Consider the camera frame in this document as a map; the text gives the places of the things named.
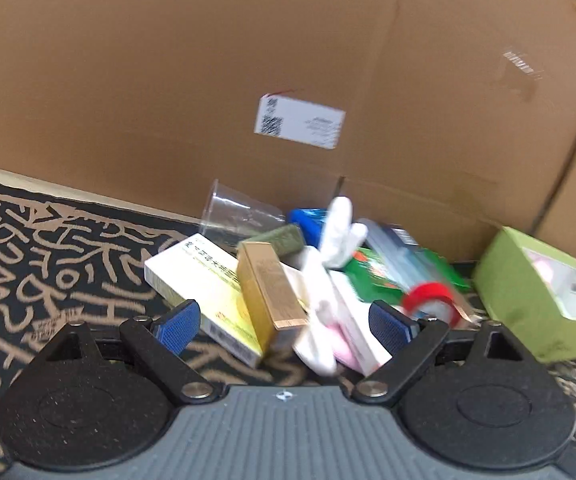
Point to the red tape roll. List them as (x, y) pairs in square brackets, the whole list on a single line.
[(431, 299)]

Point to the white yellow medicine box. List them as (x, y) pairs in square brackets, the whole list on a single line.
[(197, 269)]

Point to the white shipping label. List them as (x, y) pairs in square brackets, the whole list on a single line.
[(299, 121)]

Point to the lime green shoe box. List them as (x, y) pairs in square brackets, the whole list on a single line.
[(530, 287)]

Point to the white rolled socks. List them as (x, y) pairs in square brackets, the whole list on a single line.
[(340, 238)]

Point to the green plastic case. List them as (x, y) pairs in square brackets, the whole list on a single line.
[(371, 281)]

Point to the large brown cardboard sheet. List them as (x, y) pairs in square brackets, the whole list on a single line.
[(460, 114)]

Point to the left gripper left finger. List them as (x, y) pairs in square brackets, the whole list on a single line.
[(156, 347)]

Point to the blue small box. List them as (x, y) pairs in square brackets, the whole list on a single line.
[(311, 223)]

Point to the olive green sponge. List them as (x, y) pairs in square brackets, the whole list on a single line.
[(285, 240)]

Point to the clear plastic cup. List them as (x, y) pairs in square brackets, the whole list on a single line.
[(230, 216)]

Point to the gold rectangular box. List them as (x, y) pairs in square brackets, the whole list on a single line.
[(275, 312)]

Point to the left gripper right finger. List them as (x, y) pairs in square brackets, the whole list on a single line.
[(412, 344)]

